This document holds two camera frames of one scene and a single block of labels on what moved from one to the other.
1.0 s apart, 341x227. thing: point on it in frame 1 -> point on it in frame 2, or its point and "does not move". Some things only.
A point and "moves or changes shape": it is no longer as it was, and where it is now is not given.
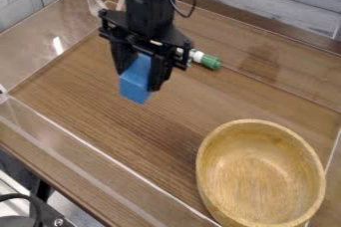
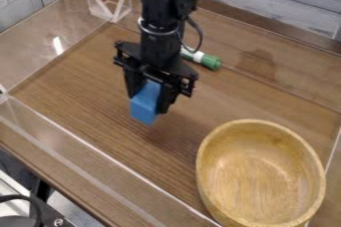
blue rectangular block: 137,79 moves or changes shape
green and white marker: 206,60 does not move
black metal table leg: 43,190 does not move
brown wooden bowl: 260,175 does not move
